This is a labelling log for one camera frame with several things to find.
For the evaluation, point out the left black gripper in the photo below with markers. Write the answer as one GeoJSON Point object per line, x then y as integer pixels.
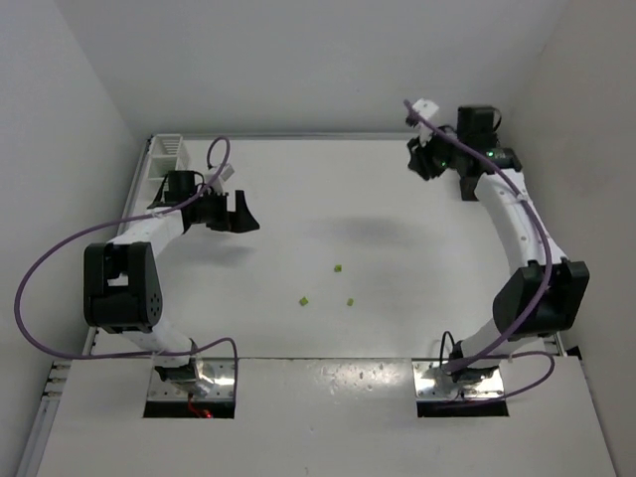
{"type": "Point", "coordinates": [224, 212]}

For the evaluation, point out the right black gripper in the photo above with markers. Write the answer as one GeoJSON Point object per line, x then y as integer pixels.
{"type": "Point", "coordinates": [423, 162]}

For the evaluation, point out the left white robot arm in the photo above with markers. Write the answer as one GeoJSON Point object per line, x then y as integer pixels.
{"type": "Point", "coordinates": [121, 286]}

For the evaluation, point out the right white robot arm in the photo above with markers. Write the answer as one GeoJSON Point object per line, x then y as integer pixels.
{"type": "Point", "coordinates": [545, 289]}

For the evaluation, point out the black slotted container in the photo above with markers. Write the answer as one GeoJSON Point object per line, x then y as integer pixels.
{"type": "Point", "coordinates": [467, 189]}

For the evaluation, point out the white slotted container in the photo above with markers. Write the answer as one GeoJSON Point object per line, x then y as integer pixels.
{"type": "Point", "coordinates": [166, 153]}

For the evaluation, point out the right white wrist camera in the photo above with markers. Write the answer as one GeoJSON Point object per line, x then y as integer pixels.
{"type": "Point", "coordinates": [426, 109]}

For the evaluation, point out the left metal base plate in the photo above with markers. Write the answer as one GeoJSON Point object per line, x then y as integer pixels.
{"type": "Point", "coordinates": [217, 384]}

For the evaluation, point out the metal base plate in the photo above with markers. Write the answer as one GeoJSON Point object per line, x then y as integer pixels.
{"type": "Point", "coordinates": [217, 384]}
{"type": "Point", "coordinates": [433, 385]}

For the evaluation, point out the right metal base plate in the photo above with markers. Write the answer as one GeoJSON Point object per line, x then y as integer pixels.
{"type": "Point", "coordinates": [433, 385]}

